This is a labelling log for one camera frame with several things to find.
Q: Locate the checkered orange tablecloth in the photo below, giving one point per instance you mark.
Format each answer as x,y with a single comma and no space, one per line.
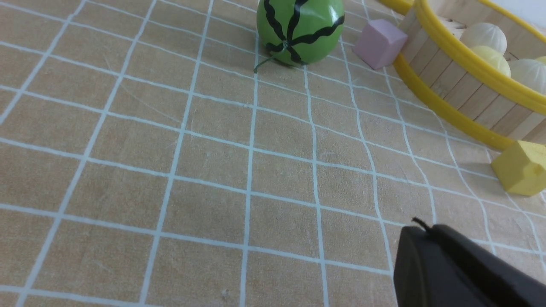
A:
143,163

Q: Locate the white bun front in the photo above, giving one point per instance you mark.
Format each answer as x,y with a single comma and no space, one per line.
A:
529,72

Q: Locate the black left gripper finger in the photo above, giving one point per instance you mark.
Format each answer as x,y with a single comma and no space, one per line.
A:
436,266

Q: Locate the yellow cube block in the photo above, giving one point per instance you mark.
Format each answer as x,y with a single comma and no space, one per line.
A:
521,168

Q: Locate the green toy watermelon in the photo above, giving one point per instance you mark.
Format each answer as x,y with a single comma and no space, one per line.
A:
299,32

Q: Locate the white bun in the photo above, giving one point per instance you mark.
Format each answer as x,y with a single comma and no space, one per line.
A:
529,72
485,34

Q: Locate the purple cube block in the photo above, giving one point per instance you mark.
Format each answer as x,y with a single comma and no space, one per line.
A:
379,43

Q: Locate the bamboo steamer tray yellow rim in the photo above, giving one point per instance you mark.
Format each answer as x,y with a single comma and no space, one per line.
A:
458,85

